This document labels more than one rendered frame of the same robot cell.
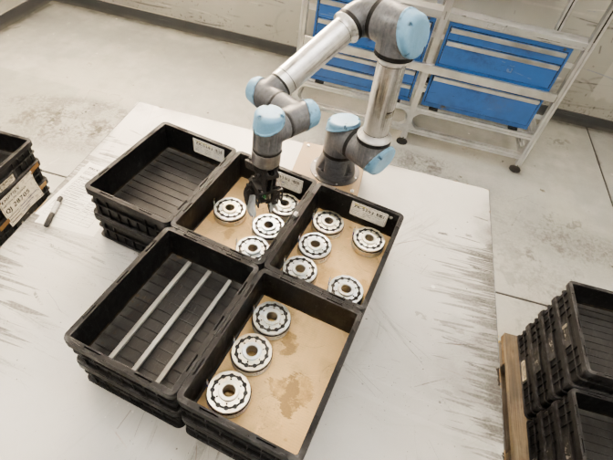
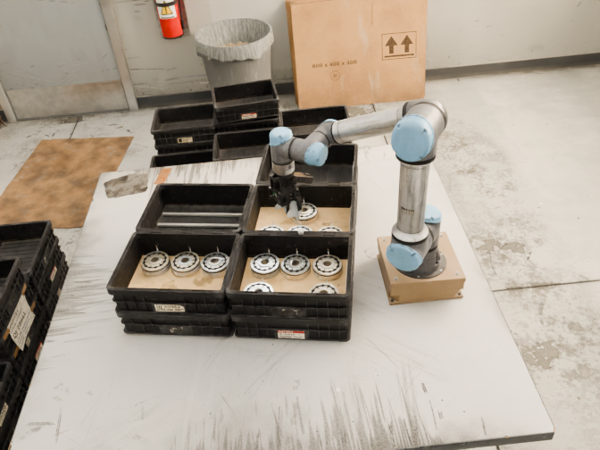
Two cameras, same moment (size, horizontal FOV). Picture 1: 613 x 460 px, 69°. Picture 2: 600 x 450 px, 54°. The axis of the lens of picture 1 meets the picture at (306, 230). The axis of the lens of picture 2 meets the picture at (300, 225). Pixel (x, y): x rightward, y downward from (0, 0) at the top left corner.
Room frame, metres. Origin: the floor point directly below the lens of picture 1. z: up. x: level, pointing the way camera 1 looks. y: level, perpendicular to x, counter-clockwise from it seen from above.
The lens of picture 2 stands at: (0.73, -1.53, 2.26)
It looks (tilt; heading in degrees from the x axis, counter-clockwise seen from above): 39 degrees down; 83
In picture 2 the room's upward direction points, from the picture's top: 5 degrees counter-clockwise
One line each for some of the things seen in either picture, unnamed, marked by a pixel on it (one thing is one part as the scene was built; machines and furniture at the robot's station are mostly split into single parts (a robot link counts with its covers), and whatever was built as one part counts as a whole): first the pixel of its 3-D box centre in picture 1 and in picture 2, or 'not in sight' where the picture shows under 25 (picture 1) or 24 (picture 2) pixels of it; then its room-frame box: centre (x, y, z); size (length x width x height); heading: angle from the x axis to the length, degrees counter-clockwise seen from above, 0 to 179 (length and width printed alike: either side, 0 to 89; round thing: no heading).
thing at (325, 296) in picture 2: (338, 241); (292, 264); (0.87, -0.10, 0.92); 0.40 x 0.30 x 0.02; 164
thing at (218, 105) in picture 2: not in sight; (248, 125); (0.88, 1.85, 0.37); 0.42 x 0.34 x 0.46; 174
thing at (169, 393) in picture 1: (170, 301); (196, 208); (0.57, 0.30, 0.92); 0.40 x 0.30 x 0.02; 164
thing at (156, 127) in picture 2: not in sight; (188, 139); (0.48, 1.88, 0.31); 0.40 x 0.30 x 0.34; 174
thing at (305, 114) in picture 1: (294, 115); (311, 149); (0.99, 0.09, 1.24); 0.11 x 0.11 x 0.08; 51
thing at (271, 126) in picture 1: (269, 130); (282, 145); (0.90, 0.13, 1.24); 0.09 x 0.08 x 0.11; 141
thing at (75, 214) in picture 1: (88, 196); not in sight; (1.05, 0.79, 0.70); 0.33 x 0.23 x 0.01; 174
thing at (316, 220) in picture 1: (328, 222); (327, 264); (0.99, -0.07, 0.86); 0.10 x 0.10 x 0.01
